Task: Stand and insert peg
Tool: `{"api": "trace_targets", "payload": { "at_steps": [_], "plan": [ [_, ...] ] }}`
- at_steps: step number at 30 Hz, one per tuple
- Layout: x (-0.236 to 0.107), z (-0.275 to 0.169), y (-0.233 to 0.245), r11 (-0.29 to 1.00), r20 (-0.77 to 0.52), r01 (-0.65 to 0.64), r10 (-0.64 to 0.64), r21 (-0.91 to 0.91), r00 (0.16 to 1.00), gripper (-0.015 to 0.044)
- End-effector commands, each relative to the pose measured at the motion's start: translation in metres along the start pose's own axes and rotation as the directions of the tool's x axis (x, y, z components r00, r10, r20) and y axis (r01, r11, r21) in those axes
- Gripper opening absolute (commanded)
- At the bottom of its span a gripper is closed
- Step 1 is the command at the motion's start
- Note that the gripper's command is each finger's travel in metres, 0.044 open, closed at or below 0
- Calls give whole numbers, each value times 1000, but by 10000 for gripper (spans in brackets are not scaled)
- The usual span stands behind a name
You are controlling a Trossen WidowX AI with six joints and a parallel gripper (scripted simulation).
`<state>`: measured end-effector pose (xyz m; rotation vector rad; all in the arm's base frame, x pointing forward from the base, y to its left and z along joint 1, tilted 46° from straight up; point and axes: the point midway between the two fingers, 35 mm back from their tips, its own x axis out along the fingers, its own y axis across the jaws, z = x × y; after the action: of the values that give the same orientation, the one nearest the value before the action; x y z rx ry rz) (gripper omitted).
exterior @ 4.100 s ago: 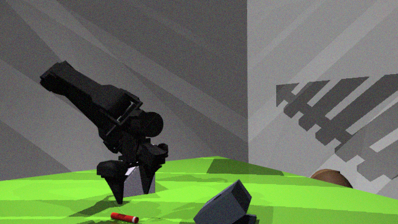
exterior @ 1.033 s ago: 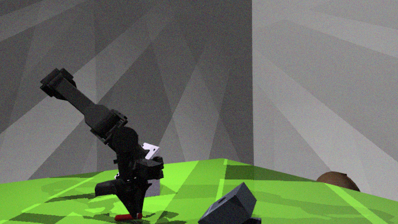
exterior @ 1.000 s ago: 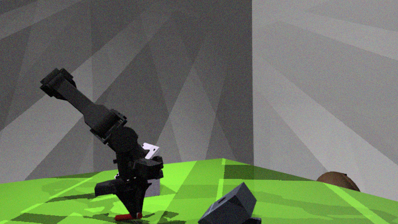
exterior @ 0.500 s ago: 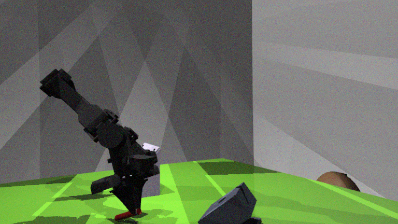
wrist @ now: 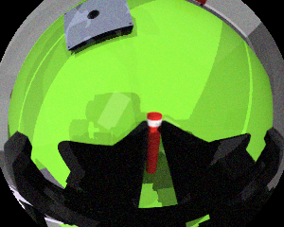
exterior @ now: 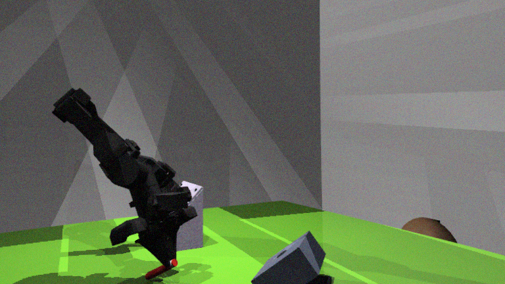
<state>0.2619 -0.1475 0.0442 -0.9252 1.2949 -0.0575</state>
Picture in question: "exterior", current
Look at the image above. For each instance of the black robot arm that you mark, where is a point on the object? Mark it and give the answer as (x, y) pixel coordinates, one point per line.
(120, 160)

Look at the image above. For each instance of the dark red peg with white band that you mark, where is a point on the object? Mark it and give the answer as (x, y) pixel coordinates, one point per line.
(157, 271)

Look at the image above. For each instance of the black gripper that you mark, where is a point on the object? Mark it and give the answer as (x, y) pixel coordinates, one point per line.
(157, 233)

